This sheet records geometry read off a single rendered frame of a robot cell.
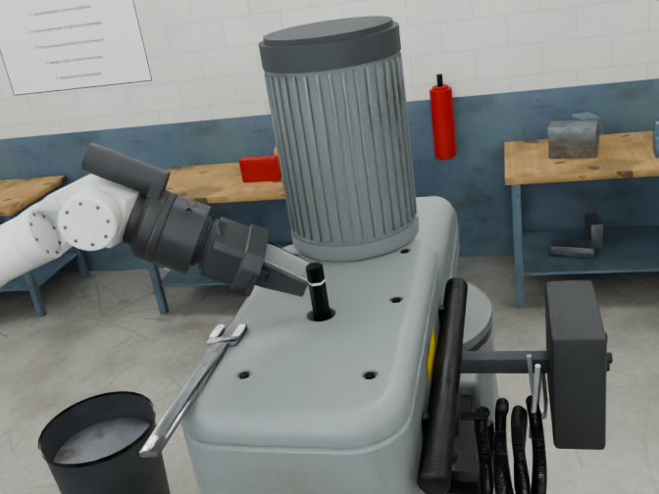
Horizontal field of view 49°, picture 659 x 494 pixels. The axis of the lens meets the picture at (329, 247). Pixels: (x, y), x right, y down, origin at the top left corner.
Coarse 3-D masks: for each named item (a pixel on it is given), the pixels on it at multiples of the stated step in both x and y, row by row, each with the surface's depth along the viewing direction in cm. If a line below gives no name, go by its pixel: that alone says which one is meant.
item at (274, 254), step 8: (272, 248) 91; (280, 248) 92; (272, 256) 92; (280, 256) 92; (288, 256) 92; (296, 256) 92; (280, 264) 92; (288, 264) 92; (296, 264) 92; (304, 264) 92; (296, 272) 93
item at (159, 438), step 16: (240, 336) 89; (208, 352) 86; (224, 352) 86; (208, 368) 83; (192, 384) 80; (176, 400) 78; (192, 400) 78; (176, 416) 75; (160, 432) 73; (144, 448) 71; (160, 448) 71
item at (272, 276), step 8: (264, 264) 86; (272, 264) 86; (264, 272) 85; (272, 272) 86; (280, 272) 86; (288, 272) 87; (256, 280) 86; (264, 280) 86; (272, 280) 87; (280, 280) 87; (288, 280) 87; (296, 280) 87; (304, 280) 87; (272, 288) 87; (280, 288) 87; (288, 288) 87; (296, 288) 87; (304, 288) 87
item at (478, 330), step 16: (480, 304) 156; (480, 320) 150; (464, 336) 145; (480, 336) 146; (464, 384) 137; (480, 384) 140; (496, 384) 171; (464, 400) 137; (480, 400) 138; (496, 400) 166; (464, 432) 140; (464, 448) 142; (464, 464) 143
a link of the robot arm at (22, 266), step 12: (0, 228) 86; (0, 240) 85; (12, 240) 84; (0, 252) 85; (12, 252) 84; (0, 264) 85; (12, 264) 85; (24, 264) 86; (0, 276) 86; (12, 276) 87
